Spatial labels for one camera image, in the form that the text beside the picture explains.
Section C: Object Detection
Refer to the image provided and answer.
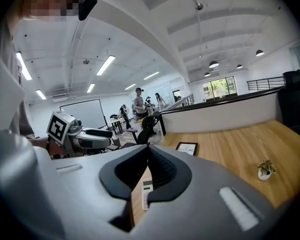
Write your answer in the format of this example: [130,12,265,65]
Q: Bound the black-framed whiteboard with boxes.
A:
[59,98,108,130]

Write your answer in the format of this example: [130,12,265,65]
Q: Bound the black high-back office chair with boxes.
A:
[277,70,300,139]

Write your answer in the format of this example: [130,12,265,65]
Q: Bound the white ceiling air conditioner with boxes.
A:
[52,95,70,103]

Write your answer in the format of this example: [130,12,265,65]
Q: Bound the small potted plant white pot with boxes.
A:
[256,159,277,182]

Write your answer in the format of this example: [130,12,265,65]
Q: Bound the wooden table white legs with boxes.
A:
[131,120,300,226]

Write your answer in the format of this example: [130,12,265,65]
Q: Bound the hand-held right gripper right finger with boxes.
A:
[146,144,193,205]

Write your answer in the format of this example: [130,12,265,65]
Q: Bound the white partition black rim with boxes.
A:
[159,83,300,136]

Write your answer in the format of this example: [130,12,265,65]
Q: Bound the person's left forearm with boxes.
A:
[27,136,68,158]

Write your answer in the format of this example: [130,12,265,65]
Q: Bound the black head-worn camera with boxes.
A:
[77,0,98,22]

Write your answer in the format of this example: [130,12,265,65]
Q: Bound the large window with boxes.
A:
[202,75,238,101]

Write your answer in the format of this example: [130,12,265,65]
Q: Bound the person's head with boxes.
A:
[22,0,87,23]

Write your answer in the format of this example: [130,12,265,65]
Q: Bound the white calculator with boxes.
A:
[141,178,154,211]

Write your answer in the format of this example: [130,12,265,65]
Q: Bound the black metal railing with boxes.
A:
[246,76,286,92]

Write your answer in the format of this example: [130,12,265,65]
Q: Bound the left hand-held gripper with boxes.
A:
[46,110,114,157]

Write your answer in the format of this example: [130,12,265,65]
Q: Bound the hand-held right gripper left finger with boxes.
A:
[99,144,149,201]

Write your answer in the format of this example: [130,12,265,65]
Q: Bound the black picture frame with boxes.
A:
[175,141,199,157]

